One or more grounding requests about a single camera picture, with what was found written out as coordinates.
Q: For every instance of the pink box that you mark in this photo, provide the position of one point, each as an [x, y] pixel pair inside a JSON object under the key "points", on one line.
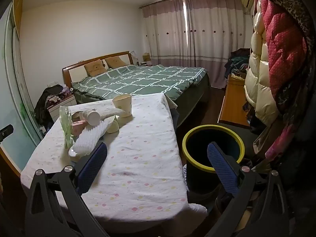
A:
{"points": [[77, 127]]}

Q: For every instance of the white dotted tablecloth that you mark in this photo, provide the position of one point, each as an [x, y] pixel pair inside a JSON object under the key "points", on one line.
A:
{"points": [[138, 153]]}

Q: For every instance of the plain white paper cup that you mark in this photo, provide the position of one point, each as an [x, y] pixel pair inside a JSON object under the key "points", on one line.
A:
{"points": [[91, 117]]}

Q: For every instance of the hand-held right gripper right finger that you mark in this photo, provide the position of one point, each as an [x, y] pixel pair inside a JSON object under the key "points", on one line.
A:
{"points": [[222, 167]]}

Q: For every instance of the transparent plastic cover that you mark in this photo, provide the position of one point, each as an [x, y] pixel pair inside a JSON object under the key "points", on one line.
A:
{"points": [[260, 138]]}

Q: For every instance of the wooden bed headboard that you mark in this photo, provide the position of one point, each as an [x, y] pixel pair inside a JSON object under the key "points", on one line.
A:
{"points": [[74, 70]]}

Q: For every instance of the dark bin with yellow rim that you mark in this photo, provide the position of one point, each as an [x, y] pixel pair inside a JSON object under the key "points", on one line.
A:
{"points": [[197, 177]]}

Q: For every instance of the ribbed white foam net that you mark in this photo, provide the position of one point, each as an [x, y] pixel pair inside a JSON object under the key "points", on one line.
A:
{"points": [[88, 135]]}

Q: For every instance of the dotted paper cup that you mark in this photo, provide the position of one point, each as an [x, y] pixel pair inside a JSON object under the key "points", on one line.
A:
{"points": [[123, 103]]}

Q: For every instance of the clear green printed plastic bag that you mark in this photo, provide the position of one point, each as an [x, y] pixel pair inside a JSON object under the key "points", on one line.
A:
{"points": [[66, 123]]}

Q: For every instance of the pile of clothes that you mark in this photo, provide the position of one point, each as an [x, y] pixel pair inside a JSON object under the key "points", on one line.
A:
{"points": [[238, 61]]}

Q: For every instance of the brown pillow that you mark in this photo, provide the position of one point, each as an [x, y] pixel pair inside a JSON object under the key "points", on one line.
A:
{"points": [[114, 62], [93, 68]]}

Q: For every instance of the dark green bed base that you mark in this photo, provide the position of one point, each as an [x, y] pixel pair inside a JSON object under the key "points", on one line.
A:
{"points": [[195, 93]]}

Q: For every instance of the green plaid duvet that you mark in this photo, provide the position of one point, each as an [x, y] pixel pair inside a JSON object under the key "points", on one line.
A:
{"points": [[148, 79]]}

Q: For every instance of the wardrobe sliding door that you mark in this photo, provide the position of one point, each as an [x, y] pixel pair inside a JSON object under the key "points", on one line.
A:
{"points": [[17, 91]]}

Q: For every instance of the wooden cabinet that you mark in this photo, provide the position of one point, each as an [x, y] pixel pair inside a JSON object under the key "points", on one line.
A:
{"points": [[234, 103]]}

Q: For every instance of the white nightstand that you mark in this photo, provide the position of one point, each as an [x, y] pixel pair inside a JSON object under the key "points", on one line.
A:
{"points": [[64, 106]]}

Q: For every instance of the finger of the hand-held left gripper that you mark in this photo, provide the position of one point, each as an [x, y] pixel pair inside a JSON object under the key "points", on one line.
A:
{"points": [[6, 131]]}

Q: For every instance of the nightstand with clothes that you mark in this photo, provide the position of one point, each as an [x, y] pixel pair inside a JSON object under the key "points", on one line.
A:
{"points": [[44, 103]]}

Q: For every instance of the white foam tube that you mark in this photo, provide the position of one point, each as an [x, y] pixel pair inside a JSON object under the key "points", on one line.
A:
{"points": [[108, 112]]}

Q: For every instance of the brown tissue box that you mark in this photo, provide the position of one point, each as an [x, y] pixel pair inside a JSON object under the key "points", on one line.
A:
{"points": [[146, 57]]}

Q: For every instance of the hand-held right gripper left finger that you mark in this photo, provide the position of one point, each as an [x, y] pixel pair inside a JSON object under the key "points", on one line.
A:
{"points": [[92, 163]]}

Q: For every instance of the leopard print garment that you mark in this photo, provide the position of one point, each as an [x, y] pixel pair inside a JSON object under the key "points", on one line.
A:
{"points": [[296, 7]]}

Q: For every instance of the pink white curtain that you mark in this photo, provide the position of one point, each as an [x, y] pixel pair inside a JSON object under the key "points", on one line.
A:
{"points": [[165, 29], [217, 34]]}

